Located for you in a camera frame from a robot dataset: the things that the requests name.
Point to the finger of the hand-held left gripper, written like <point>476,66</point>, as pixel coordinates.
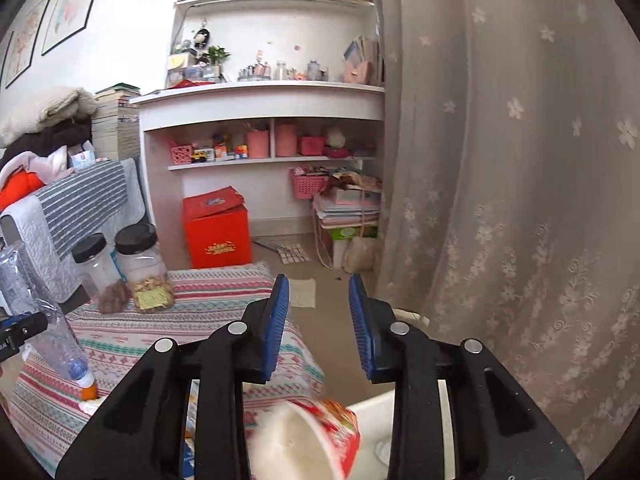
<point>25,327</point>

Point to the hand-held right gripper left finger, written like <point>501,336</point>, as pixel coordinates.
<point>276,330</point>

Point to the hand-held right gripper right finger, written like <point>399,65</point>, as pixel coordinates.
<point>361,330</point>

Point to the clear plastic bottle orange cap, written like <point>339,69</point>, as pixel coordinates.
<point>30,285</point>

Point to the white plastic bin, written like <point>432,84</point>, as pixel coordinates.
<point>375,425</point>

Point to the red instant noodle cup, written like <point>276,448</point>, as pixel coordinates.
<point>300,440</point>

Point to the blue biscuit box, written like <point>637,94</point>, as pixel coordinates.
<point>188,460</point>

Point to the white paper sheet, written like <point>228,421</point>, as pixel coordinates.
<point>302,293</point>

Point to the beige cloth bag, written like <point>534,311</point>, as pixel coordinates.
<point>360,255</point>

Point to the gridded sticker sheet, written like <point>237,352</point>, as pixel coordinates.
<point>294,254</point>

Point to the clear jar of brown nuts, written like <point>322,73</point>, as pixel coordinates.
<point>100,270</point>

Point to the green and white tissue box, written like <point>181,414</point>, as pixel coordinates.
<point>350,234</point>

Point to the red cardboard box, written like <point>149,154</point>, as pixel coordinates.
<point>220,240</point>

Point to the pile of papers and folders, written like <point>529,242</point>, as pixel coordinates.
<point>345,207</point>

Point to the round table patterned cloth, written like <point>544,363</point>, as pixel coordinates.
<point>150,320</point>

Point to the clear jar with yellow label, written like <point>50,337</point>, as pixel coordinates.
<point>145,265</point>

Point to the grey striped quilted sofa cover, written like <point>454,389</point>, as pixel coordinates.
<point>85,200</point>

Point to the orange cloth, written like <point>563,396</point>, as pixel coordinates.
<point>20,185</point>

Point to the large pink plastic basket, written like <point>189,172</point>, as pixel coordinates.
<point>307,185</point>

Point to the pink and white clothing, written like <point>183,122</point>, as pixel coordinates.
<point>45,165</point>

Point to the blue and white tissue pack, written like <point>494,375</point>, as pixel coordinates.
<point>82,159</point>

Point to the pink cylinder holder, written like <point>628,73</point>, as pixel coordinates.
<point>286,141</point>
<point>257,145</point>

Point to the small pink plastic basket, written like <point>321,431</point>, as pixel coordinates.
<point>310,146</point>

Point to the yellow toy truck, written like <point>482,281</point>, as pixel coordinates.
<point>198,156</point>

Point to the pile of folded blankets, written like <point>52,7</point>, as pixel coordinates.
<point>50,137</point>

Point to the white and pink plush toy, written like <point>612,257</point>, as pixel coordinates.
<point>335,140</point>

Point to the pink lattice basket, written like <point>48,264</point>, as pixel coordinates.
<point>181,154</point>

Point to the beige fluffy blanket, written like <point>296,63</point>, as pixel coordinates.
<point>50,110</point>

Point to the beige floral lace curtain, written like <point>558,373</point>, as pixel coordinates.
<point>500,160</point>

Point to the tall stack of books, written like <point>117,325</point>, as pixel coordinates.
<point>117,125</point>

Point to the white bookshelf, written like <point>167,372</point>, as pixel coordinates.
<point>260,102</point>

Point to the pink small bag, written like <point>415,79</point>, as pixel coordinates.
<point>356,72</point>

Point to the small glass jar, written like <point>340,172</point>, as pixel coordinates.
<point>314,71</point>

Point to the small green potted plant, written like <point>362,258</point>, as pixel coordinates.
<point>216,57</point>

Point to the upright white booklets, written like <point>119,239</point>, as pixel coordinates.
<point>367,50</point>

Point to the black haired doll figure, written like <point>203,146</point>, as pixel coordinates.
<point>201,38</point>

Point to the small framed wall picture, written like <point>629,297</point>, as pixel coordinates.
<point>30,40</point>

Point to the large framed wall picture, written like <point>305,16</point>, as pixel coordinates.
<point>75,0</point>

